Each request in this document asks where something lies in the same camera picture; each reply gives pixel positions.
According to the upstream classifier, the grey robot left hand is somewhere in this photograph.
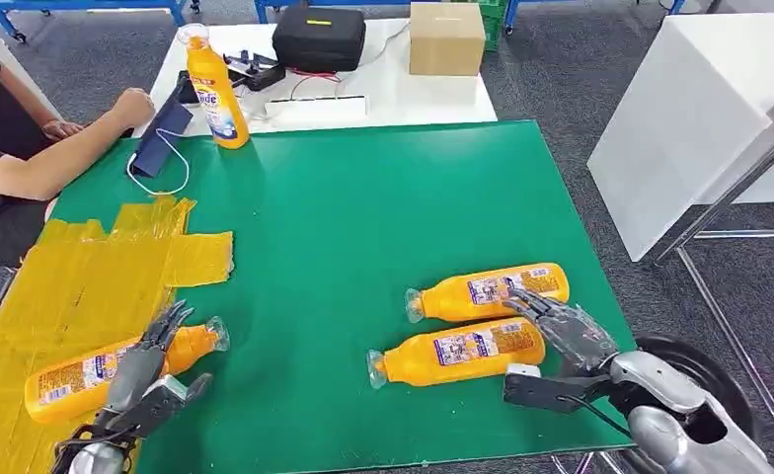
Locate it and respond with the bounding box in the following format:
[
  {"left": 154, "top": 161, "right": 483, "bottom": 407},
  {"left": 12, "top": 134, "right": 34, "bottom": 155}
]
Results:
[{"left": 102, "top": 300, "right": 213, "bottom": 422}]

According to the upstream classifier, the person's left hand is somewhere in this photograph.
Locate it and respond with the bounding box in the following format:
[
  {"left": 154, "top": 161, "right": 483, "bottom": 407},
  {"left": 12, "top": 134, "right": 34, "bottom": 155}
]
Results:
[{"left": 39, "top": 119, "right": 85, "bottom": 142}]

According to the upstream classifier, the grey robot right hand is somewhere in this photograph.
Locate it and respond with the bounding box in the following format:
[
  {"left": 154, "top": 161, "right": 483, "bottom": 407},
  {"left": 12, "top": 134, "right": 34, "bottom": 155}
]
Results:
[{"left": 503, "top": 287, "right": 621, "bottom": 375}]

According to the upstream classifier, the person's right hand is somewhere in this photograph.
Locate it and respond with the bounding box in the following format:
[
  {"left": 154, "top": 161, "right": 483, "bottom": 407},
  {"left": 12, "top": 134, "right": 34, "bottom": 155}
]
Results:
[{"left": 113, "top": 87, "right": 157, "bottom": 130}]

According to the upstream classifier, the orange drink bottle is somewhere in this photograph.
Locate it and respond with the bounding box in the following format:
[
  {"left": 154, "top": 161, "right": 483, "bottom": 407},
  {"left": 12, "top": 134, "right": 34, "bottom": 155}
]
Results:
[
  {"left": 24, "top": 316, "right": 231, "bottom": 426},
  {"left": 404, "top": 263, "right": 571, "bottom": 325},
  {"left": 366, "top": 317, "right": 547, "bottom": 391},
  {"left": 177, "top": 23, "right": 252, "bottom": 151}
]

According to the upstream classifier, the dark blue cloth pouch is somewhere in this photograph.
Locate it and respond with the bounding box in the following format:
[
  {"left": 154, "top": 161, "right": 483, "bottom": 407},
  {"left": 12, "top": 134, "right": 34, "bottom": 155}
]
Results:
[{"left": 128, "top": 98, "right": 194, "bottom": 180}]

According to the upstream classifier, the small black flat device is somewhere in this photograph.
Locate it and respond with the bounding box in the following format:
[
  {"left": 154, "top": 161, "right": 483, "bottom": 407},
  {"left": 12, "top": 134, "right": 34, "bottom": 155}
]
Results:
[{"left": 175, "top": 69, "right": 199, "bottom": 106}]

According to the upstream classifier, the small white desk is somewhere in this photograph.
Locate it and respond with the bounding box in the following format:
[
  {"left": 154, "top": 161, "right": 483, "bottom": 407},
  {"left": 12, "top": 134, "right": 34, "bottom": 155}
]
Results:
[{"left": 0, "top": 34, "right": 61, "bottom": 122}]

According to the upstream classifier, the yellow taped sheet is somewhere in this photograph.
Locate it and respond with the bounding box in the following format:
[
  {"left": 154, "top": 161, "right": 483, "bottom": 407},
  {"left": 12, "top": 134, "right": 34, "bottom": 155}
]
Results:
[{"left": 0, "top": 196, "right": 235, "bottom": 474}]

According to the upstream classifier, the black controller with antennas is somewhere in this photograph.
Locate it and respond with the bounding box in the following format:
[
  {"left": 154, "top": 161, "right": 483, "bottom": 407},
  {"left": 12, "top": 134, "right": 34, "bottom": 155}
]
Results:
[{"left": 223, "top": 49, "right": 287, "bottom": 93}]

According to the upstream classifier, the white power strip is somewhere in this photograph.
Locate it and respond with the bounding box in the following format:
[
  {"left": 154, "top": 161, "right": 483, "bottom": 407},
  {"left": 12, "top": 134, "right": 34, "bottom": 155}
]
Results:
[{"left": 264, "top": 95, "right": 370, "bottom": 121}]

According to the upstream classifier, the black carrying case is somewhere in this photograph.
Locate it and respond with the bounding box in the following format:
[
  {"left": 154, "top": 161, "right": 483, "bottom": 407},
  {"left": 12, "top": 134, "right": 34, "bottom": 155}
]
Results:
[{"left": 271, "top": 6, "right": 367, "bottom": 74}]

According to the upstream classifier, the large white table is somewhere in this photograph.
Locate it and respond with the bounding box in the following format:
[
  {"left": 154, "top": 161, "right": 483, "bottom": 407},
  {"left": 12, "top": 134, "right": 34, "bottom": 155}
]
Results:
[{"left": 585, "top": 11, "right": 774, "bottom": 263}]

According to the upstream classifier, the green table mat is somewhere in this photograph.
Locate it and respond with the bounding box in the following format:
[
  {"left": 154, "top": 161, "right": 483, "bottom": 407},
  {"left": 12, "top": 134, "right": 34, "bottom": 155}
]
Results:
[{"left": 49, "top": 119, "right": 640, "bottom": 474}]

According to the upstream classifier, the brown cardboard box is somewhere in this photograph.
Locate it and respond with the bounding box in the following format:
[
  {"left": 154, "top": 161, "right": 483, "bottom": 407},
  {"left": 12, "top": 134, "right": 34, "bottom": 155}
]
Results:
[{"left": 409, "top": 1, "right": 487, "bottom": 78}]

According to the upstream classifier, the green plastic crate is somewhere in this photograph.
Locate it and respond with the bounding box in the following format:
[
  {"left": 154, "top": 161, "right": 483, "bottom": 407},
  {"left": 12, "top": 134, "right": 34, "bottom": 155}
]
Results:
[{"left": 458, "top": 0, "right": 508, "bottom": 52}]

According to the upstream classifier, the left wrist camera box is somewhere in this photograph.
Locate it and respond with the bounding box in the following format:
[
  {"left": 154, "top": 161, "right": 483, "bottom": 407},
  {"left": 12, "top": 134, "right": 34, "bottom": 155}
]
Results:
[{"left": 92, "top": 382, "right": 189, "bottom": 439}]

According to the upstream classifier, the white cable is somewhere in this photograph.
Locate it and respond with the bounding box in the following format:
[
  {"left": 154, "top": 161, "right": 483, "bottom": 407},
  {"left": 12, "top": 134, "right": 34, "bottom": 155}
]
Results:
[{"left": 124, "top": 127, "right": 193, "bottom": 198}]

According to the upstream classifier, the blue metal frame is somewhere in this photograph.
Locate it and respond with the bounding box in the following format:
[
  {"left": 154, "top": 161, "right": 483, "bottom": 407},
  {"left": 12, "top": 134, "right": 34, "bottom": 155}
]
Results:
[
  {"left": 501, "top": 0, "right": 686, "bottom": 36},
  {"left": 0, "top": 0, "right": 202, "bottom": 43}
]

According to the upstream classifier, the red wire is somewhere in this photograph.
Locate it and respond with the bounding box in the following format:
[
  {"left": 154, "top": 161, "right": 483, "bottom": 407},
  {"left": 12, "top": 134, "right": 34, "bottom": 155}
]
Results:
[{"left": 288, "top": 68, "right": 342, "bottom": 101}]

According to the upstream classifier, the steel bench frame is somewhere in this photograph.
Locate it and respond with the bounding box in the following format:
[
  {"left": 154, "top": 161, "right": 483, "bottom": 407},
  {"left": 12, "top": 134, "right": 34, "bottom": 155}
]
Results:
[{"left": 648, "top": 96, "right": 774, "bottom": 427}]

